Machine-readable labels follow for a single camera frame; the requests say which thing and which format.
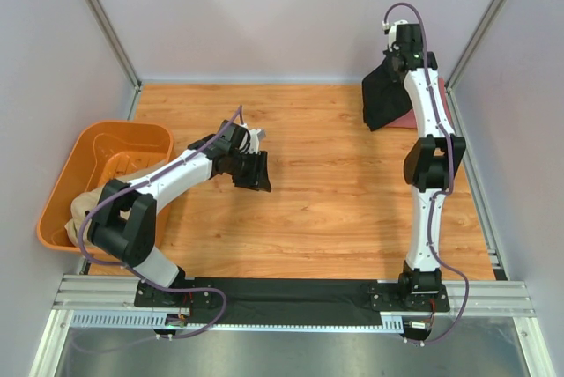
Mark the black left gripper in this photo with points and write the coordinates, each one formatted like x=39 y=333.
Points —
x=257 y=178

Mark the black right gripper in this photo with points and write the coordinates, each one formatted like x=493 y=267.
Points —
x=395 y=76

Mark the black t shirt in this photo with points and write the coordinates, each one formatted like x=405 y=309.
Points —
x=386 y=103

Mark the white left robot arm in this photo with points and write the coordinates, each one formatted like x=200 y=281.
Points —
x=124 y=222

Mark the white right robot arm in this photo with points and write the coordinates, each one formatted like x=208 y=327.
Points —
x=431 y=165

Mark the folded red t shirt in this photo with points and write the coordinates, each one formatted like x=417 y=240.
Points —
x=422 y=112

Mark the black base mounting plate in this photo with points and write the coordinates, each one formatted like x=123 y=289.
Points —
x=293 y=302

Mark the orange plastic basket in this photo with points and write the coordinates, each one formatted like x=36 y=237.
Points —
x=103 y=151

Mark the beige t shirt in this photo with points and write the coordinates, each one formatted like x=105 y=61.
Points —
x=79 y=208

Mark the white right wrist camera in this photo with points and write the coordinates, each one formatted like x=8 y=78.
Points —
x=390 y=30

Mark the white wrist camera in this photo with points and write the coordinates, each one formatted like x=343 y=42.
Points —
x=390 y=30
x=254 y=138

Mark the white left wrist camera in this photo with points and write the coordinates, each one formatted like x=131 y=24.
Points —
x=254 y=138

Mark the right aluminium corner post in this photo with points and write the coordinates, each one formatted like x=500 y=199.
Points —
x=486 y=21

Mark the aluminium corner post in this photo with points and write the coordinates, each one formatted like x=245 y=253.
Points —
x=486 y=21
x=104 y=23

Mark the aluminium frame rail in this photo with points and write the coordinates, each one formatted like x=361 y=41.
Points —
x=108 y=302

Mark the left aluminium corner post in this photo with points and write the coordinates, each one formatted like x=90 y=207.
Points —
x=104 y=23

